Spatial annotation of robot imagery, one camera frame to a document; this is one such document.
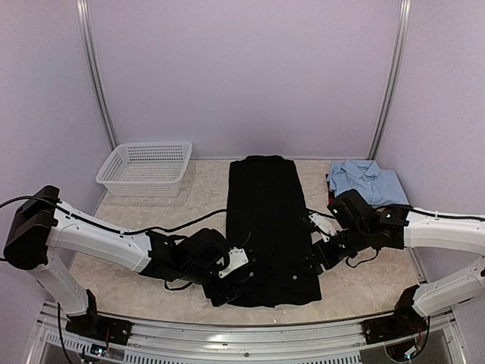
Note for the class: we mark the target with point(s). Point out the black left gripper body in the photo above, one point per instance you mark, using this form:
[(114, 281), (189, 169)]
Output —
[(214, 293)]

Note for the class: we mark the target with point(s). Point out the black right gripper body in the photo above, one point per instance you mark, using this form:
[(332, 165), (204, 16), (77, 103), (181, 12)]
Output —
[(330, 259)]

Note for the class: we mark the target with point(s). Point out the black long sleeve shirt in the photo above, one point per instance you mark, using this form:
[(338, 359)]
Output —
[(265, 209)]

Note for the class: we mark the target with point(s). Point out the light blue shirt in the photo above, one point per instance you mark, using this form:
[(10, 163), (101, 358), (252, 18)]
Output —
[(377, 186)]

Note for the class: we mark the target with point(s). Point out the white perforated plastic basket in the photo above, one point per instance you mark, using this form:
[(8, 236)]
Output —
[(145, 169)]

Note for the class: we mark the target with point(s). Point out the red black plaid shirt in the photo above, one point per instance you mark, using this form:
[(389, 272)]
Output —
[(330, 193)]

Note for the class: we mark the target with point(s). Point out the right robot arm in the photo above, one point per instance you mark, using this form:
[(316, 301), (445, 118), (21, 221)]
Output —
[(401, 227)]

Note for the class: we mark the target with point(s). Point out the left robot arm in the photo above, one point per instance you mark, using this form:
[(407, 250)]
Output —
[(43, 224)]

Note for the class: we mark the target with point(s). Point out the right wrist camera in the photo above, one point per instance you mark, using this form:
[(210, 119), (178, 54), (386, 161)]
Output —
[(322, 224)]

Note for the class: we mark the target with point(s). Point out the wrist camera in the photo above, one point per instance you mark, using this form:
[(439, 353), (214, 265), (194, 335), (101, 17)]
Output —
[(235, 259), (322, 224)]

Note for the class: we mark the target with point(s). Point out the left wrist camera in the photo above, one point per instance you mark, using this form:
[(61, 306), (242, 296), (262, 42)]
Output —
[(235, 259)]

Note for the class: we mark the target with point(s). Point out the aluminium front rail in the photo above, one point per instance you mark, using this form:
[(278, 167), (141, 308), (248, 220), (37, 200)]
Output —
[(154, 341)]

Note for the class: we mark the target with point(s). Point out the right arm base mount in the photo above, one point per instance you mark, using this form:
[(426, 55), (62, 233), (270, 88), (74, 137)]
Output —
[(403, 322)]

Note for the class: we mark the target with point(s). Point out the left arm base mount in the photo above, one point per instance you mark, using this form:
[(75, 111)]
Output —
[(99, 327)]

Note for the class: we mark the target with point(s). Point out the right aluminium corner post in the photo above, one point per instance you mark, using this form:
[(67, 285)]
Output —
[(392, 78)]

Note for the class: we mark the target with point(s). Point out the aluminium corner post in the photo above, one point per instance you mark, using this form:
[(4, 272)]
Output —
[(392, 78), (94, 73)]

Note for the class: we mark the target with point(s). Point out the left aluminium corner post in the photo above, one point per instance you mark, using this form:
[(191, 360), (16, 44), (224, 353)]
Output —
[(94, 73)]

